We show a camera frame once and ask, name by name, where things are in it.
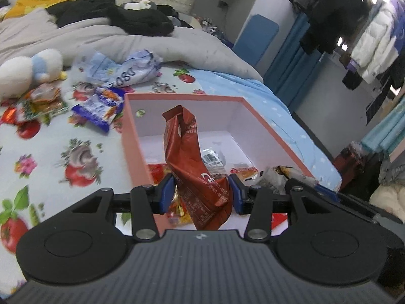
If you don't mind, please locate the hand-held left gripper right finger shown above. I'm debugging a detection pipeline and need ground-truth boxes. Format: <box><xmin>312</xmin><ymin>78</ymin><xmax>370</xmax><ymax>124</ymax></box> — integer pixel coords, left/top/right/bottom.
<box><xmin>228</xmin><ymin>174</ymin><xmax>344</xmax><ymax>242</ymax></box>

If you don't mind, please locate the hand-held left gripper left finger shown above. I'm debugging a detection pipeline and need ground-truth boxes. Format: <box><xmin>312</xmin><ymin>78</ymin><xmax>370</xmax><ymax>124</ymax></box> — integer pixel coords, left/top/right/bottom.
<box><xmin>71</xmin><ymin>174</ymin><xmax>176</xmax><ymax>242</ymax></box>

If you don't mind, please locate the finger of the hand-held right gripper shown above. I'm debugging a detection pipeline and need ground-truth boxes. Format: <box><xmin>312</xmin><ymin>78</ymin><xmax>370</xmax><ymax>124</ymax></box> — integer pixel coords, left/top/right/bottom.
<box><xmin>315</xmin><ymin>184</ymin><xmax>401</xmax><ymax>225</ymax></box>

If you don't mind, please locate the pile of snack packets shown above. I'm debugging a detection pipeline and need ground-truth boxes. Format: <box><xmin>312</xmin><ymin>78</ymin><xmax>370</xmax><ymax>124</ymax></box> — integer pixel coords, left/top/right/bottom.
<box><xmin>146</xmin><ymin>147</ymin><xmax>318</xmax><ymax>229</ymax></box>

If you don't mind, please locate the maroon snack packet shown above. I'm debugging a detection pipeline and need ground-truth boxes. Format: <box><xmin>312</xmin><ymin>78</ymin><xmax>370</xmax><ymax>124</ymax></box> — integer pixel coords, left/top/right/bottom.
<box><xmin>162</xmin><ymin>105</ymin><xmax>235</xmax><ymax>231</ymax></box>

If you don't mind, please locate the deep pink cardboard box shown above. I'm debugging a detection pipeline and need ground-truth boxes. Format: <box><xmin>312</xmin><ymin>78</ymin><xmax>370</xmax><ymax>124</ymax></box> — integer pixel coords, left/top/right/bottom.
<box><xmin>122</xmin><ymin>92</ymin><xmax>343</xmax><ymax>239</ymax></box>

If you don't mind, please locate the blue snack packet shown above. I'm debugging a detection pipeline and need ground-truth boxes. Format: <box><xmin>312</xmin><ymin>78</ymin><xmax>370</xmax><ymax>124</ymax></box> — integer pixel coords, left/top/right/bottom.
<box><xmin>71</xmin><ymin>87</ymin><xmax>125</xmax><ymax>134</ymax></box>

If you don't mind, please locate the orange clear snack packet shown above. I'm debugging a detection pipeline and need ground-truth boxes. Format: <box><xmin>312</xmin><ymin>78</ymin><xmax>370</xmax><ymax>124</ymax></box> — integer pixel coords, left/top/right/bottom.
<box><xmin>25</xmin><ymin>84</ymin><xmax>62</xmax><ymax>103</ymax></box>

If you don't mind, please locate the green bordered snack packet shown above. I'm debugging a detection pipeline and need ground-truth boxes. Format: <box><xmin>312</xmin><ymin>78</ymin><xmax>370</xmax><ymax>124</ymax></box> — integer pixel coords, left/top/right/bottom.
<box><xmin>16</xmin><ymin>97</ymin><xmax>69</xmax><ymax>124</ymax></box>

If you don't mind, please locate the cream padded cloth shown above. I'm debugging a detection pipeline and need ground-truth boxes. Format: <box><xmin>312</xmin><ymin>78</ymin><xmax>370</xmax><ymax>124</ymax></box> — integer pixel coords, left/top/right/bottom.
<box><xmin>369</xmin><ymin>158</ymin><xmax>405</xmax><ymax>217</ymax></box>

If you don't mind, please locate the dark red bag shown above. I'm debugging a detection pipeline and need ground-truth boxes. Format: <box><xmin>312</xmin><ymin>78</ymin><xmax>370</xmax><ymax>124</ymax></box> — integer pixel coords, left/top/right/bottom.
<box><xmin>334</xmin><ymin>142</ymin><xmax>368</xmax><ymax>191</ymax></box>

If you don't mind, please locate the teal cloth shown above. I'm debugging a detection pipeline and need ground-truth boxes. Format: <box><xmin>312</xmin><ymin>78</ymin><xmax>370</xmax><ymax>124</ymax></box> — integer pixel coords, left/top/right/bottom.
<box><xmin>361</xmin><ymin>98</ymin><xmax>405</xmax><ymax>153</ymax></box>

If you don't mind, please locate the floral tomato print tablecloth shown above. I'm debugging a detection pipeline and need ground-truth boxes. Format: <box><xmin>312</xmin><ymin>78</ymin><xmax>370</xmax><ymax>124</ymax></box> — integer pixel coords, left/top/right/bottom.
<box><xmin>0</xmin><ymin>66</ymin><xmax>208</xmax><ymax>287</ymax></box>

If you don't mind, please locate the white and blue plastic bag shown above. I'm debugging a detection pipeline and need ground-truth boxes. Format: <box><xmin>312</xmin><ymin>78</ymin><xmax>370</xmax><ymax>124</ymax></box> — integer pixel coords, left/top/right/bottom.
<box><xmin>74</xmin><ymin>49</ymin><xmax>163</xmax><ymax>89</ymax></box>

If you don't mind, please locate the blue curtain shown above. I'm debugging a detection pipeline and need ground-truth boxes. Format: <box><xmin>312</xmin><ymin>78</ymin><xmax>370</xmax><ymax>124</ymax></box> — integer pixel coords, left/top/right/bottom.
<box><xmin>264</xmin><ymin>13</ymin><xmax>323</xmax><ymax>111</ymax></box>

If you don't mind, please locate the white hanging jacket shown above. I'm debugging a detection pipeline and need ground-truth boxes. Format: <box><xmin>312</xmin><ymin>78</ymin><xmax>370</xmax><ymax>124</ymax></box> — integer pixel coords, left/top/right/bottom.
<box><xmin>351</xmin><ymin>0</ymin><xmax>405</xmax><ymax>84</ymax></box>

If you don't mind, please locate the blue chair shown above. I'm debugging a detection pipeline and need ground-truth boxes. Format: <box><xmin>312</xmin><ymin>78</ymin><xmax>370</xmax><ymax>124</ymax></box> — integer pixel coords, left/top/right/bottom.
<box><xmin>233</xmin><ymin>14</ymin><xmax>279</xmax><ymax>67</ymax></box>

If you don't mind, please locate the grey duvet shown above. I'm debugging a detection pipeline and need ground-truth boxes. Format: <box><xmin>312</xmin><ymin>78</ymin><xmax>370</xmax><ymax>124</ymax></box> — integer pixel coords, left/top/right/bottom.
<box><xmin>0</xmin><ymin>8</ymin><xmax>265</xmax><ymax>83</ymax></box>

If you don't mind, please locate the group of small bottles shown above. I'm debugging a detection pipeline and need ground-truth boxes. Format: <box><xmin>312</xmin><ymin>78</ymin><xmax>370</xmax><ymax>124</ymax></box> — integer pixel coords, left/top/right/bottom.
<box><xmin>196</xmin><ymin>17</ymin><xmax>224</xmax><ymax>37</ymax></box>

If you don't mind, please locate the red foil snack packet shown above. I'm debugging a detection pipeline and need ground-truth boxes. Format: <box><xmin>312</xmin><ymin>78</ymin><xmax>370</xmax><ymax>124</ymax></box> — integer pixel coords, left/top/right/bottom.
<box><xmin>0</xmin><ymin>108</ymin><xmax>18</xmax><ymax>124</ymax></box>

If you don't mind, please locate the black clothing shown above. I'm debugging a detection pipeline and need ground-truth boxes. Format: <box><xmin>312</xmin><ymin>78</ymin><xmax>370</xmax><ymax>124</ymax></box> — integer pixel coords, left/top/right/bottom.
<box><xmin>47</xmin><ymin>0</ymin><xmax>176</xmax><ymax>37</ymax></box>

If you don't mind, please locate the white and blue plush toy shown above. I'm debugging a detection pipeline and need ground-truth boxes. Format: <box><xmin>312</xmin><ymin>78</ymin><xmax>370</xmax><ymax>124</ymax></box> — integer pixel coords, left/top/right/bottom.
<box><xmin>0</xmin><ymin>48</ymin><xmax>68</xmax><ymax>99</ymax></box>

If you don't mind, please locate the black and white plush toy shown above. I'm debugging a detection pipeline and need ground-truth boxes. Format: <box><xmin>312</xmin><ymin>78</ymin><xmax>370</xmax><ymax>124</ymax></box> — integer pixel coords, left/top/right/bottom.
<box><xmin>122</xmin><ymin>0</ymin><xmax>157</xmax><ymax>11</ymax></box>

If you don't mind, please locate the black hanging coat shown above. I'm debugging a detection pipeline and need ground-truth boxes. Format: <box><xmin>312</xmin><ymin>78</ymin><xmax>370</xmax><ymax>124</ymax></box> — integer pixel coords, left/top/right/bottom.
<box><xmin>299</xmin><ymin>0</ymin><xmax>372</xmax><ymax>54</ymax></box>

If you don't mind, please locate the yellow pillow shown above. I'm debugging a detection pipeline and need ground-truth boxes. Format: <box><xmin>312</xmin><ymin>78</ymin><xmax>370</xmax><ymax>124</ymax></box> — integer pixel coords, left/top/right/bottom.
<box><xmin>5</xmin><ymin>0</ymin><xmax>78</xmax><ymax>18</ymax></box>

